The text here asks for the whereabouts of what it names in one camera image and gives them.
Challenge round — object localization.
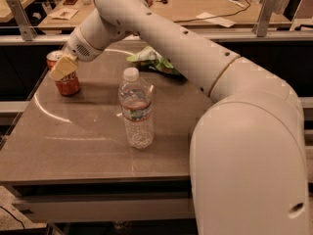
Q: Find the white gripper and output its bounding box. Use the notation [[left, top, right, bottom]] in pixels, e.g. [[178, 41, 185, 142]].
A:
[[49, 25, 105, 81]]

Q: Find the red coke can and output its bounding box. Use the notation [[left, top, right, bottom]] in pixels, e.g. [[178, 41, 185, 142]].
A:
[[46, 50, 80, 96]]

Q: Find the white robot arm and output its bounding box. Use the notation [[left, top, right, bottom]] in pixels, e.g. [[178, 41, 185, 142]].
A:
[[51, 0, 309, 235]]

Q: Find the clear plastic water bottle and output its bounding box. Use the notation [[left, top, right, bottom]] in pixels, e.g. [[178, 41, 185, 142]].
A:
[[118, 68, 155, 149]]

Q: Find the white paper card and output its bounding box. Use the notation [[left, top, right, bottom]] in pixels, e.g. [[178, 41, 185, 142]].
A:
[[50, 8, 78, 20]]

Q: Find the brown wallet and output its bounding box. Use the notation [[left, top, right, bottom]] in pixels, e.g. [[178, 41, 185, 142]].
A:
[[63, 0, 78, 5]]

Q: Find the green chip bag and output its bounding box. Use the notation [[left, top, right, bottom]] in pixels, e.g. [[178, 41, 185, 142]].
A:
[[126, 46, 180, 75]]

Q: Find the white paper sheet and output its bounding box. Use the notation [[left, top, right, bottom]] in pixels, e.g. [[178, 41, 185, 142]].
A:
[[197, 12, 236, 27]]

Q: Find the grey metal bracket left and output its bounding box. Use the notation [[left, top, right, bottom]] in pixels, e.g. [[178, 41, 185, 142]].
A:
[[7, 0, 36, 41]]

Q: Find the grey metal bracket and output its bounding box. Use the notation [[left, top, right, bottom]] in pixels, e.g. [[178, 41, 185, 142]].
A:
[[7, 0, 36, 41], [252, 0, 277, 37]]

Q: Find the black cable on desk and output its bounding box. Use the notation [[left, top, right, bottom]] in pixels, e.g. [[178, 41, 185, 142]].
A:
[[172, 0, 252, 24]]

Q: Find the grey metal bracket right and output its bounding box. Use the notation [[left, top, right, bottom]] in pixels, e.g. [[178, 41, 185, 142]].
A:
[[252, 0, 277, 37]]

